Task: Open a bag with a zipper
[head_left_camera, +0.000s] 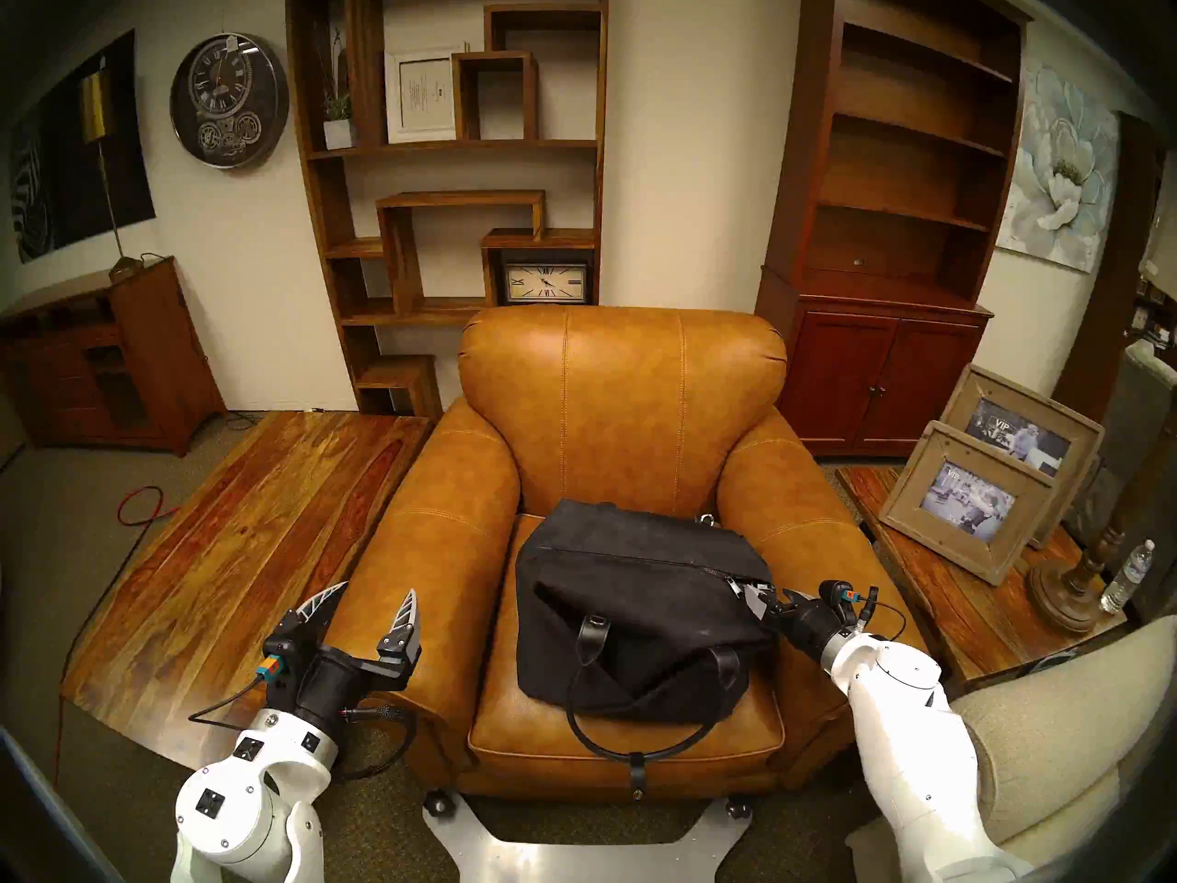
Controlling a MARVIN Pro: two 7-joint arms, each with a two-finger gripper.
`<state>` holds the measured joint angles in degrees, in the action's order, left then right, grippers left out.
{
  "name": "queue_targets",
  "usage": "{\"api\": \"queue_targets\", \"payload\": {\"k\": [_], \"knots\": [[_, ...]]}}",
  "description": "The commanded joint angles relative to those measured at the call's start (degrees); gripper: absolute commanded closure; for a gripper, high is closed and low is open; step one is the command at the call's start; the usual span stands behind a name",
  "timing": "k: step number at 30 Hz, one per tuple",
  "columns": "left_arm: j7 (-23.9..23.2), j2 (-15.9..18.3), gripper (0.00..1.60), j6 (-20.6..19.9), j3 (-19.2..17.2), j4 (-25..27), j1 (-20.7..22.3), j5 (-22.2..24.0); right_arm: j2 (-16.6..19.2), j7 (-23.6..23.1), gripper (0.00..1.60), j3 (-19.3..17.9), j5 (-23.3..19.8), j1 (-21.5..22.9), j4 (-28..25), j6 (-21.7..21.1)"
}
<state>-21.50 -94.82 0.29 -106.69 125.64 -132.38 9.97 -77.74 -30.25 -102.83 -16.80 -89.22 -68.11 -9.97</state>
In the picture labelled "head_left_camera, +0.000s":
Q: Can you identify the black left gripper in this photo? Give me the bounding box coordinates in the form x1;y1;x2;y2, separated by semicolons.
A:
262;580;425;749

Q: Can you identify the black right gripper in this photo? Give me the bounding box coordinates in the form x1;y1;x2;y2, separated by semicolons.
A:
731;576;874;667

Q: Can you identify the black zippered duffel bag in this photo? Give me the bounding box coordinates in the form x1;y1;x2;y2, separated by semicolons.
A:
515;498;781;793

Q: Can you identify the open wooden shelf unit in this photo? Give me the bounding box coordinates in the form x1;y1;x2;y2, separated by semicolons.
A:
285;0;611;419

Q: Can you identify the striped wooden coffee table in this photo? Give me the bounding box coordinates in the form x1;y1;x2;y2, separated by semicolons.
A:
60;410;435;770

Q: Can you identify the wooden side table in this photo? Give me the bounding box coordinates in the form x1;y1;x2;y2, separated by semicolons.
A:
835;464;1130;689

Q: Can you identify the tan leather armchair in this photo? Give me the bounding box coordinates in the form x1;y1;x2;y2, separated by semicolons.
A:
324;304;930;799

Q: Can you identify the cherry wood hutch bookcase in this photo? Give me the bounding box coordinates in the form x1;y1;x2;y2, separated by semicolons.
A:
756;0;1033;457

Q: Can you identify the turned wooden lamp base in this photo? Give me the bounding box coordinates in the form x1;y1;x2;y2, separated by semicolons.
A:
1027;403;1177;636

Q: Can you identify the brown wooden media cabinet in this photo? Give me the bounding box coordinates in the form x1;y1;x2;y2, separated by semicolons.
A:
0;256;227;457

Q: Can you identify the beige fabric sofa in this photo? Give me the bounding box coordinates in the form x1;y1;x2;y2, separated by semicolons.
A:
846;614;1177;883

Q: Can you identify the clear plastic water bottle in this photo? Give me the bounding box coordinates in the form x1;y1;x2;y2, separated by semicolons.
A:
1100;539;1156;615

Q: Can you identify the rectangular mantel clock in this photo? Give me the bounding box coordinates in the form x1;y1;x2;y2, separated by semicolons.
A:
503;261;590;305

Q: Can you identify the grey upholstered chair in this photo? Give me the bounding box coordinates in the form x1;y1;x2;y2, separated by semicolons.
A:
1071;338;1177;551

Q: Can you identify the small potted plant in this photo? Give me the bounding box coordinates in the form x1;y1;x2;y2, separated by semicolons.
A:
313;26;356;151

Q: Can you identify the white framed certificate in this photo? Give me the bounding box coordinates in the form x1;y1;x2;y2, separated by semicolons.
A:
384;46;465;144

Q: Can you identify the white flower canvas painting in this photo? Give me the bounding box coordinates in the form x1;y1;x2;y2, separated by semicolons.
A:
996;58;1121;273

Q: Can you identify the thin black sensor cable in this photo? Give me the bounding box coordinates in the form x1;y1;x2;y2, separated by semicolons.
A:
189;674;277;733
851;585;911;643

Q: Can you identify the black corrugated cable loop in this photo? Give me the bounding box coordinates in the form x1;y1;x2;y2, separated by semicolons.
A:
336;702;417;783

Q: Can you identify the small rustic picture frame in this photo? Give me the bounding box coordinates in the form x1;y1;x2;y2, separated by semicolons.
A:
878;420;1057;586

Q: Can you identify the red floor cable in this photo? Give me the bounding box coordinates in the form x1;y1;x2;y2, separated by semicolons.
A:
117;486;180;527

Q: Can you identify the large rustic picture frame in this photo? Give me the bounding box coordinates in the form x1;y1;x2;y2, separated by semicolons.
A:
940;364;1105;551

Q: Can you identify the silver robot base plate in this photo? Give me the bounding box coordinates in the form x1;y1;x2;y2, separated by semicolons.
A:
423;794;753;883

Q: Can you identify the round black wall clock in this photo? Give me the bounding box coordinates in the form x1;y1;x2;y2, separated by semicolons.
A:
169;32;290;170

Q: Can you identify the dark zebra wall art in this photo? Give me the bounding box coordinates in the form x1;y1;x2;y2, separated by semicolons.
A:
7;29;157;264

